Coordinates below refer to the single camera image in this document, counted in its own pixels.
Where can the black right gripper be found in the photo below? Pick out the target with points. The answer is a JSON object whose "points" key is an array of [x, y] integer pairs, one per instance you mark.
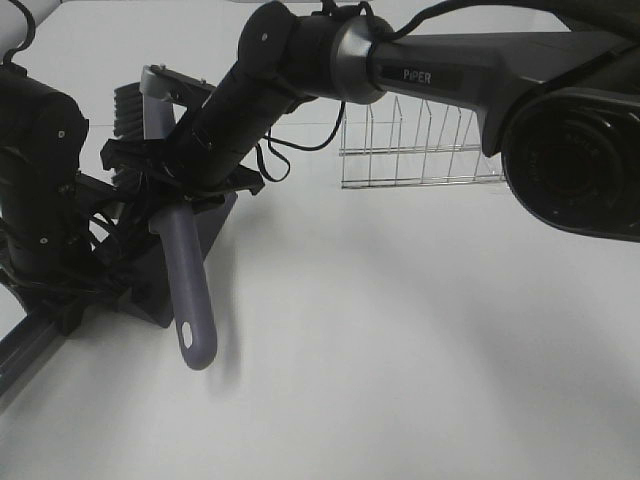
{"points": [[148, 173]]}

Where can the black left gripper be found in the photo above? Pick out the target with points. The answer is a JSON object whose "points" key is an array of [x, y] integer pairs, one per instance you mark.
{"points": [[78, 233]]}

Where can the purple plastic dustpan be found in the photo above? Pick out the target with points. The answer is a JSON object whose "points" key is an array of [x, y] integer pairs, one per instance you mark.
{"points": [[165, 286]]}

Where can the purple hand brush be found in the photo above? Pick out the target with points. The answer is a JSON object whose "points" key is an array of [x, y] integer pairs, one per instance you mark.
{"points": [[138, 117]]}

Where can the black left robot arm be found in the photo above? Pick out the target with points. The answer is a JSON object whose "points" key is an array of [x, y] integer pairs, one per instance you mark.
{"points": [[42, 128]]}

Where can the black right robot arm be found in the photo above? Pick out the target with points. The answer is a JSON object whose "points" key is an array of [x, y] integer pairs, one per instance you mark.
{"points": [[560, 109]]}

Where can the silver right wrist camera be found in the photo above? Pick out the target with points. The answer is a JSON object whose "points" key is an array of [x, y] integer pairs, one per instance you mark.
{"points": [[161, 83]]}

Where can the metal wire rack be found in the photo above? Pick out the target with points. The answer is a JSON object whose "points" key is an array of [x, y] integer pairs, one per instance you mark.
{"points": [[405, 142]]}

